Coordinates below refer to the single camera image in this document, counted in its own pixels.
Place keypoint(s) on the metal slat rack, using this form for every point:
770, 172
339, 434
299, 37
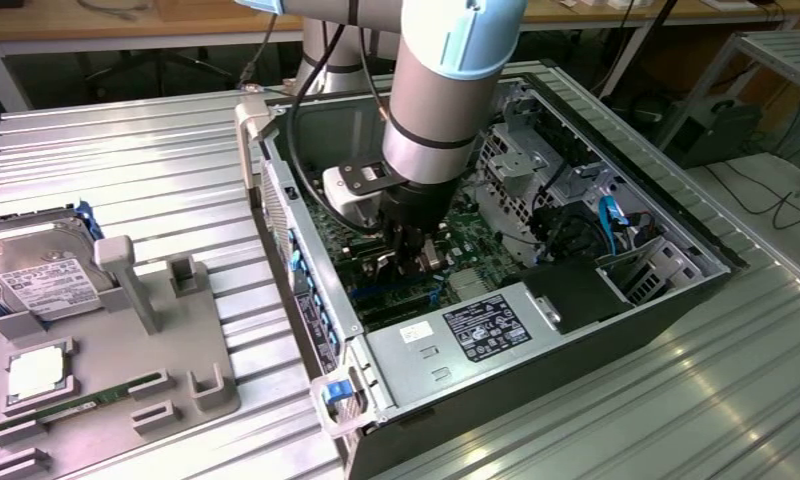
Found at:
784, 50

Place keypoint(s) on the silver drive cage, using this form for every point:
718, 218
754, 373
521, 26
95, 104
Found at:
528, 170

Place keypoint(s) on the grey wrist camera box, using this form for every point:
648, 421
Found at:
347, 200

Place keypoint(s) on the silver CPU chip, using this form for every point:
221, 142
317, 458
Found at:
36, 372

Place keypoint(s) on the beige corner bracket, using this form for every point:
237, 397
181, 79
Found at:
249, 140

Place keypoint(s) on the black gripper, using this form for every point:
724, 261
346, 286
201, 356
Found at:
421, 210

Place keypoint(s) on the long wooden desk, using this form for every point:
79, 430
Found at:
574, 12

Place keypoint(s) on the metal disk bay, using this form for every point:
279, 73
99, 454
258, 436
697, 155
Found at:
661, 270

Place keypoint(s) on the grey power supply unit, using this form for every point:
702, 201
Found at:
414, 365

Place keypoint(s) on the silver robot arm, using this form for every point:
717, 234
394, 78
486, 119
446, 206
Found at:
434, 100

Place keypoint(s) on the blue disk caddy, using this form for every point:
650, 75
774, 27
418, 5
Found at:
89, 215

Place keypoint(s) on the green motherboard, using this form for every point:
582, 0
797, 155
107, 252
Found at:
481, 235

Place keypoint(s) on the black expansion slot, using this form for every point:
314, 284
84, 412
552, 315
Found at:
401, 310

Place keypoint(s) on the open black PC case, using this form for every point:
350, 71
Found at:
641, 325

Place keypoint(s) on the beige bracket with blue clip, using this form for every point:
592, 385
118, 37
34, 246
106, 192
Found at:
337, 415

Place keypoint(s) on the hard disk with white label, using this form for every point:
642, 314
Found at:
34, 280

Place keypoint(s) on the green RAM stick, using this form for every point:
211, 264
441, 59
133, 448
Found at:
94, 402

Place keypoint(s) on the black box device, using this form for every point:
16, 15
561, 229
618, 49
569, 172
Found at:
721, 135

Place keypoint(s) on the silver chipset heatsink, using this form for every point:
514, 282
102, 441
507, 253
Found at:
470, 281

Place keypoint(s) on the black graphics card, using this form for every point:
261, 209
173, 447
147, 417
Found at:
437, 257

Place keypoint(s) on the black plastic shroud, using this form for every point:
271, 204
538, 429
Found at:
574, 295

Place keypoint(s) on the grey parts rack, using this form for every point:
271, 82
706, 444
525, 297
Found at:
107, 360

